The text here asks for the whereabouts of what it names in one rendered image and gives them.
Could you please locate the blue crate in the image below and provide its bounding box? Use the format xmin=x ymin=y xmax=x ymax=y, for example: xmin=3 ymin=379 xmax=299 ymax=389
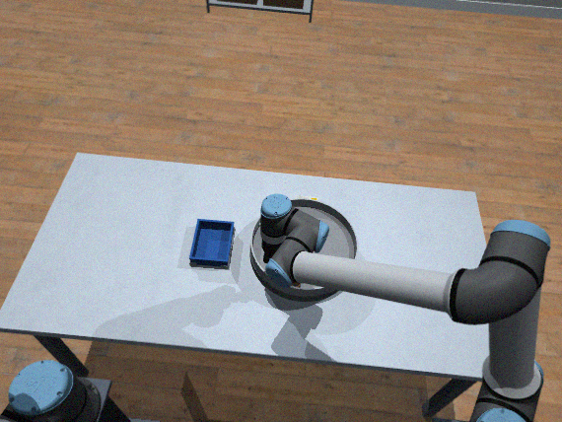
xmin=189 ymin=218 xmax=237 ymax=270

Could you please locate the grey turntable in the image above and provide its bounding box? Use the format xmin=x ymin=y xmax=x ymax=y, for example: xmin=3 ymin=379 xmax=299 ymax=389
xmin=249 ymin=199 xmax=359 ymax=306

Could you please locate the white table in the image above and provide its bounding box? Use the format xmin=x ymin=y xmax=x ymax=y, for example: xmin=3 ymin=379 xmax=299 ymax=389
xmin=0 ymin=152 xmax=517 ymax=420

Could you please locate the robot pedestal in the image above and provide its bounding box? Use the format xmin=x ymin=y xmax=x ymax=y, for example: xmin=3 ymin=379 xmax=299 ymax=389
xmin=84 ymin=377 xmax=131 ymax=422

